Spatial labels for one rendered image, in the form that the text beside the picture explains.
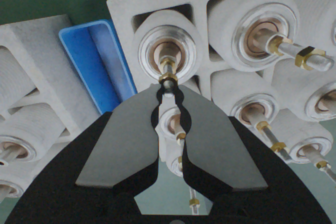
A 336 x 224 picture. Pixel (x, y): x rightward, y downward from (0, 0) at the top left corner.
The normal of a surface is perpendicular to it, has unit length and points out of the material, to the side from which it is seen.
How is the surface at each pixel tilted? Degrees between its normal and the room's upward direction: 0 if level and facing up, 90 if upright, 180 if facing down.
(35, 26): 90
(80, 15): 0
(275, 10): 4
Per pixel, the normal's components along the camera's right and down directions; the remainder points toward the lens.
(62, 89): 0.98, -0.17
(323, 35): -0.60, 0.66
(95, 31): 0.01, 0.54
